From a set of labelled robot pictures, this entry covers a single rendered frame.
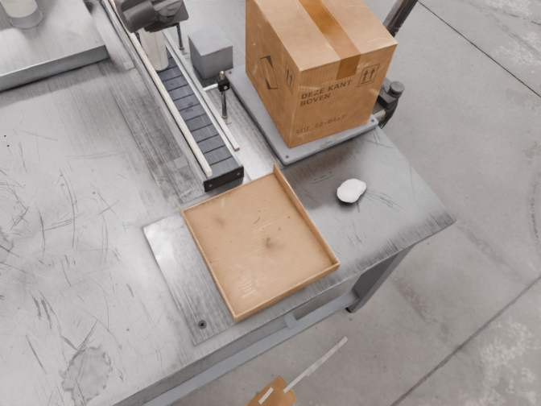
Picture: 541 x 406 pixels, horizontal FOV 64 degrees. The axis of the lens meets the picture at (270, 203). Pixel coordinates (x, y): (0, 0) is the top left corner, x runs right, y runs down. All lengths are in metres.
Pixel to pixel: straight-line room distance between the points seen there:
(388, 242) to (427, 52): 1.97
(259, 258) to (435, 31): 2.34
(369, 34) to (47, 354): 0.95
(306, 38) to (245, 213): 0.42
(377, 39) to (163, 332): 0.78
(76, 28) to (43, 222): 0.61
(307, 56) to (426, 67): 1.88
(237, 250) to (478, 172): 1.65
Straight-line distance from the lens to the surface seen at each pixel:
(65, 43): 1.43
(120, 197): 1.11
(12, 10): 1.49
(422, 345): 1.92
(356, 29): 1.05
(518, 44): 3.23
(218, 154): 1.08
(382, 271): 1.40
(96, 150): 1.21
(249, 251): 1.00
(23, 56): 1.43
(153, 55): 1.25
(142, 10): 0.93
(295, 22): 1.04
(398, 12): 1.96
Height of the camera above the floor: 1.75
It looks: 60 degrees down
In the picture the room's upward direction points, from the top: 6 degrees clockwise
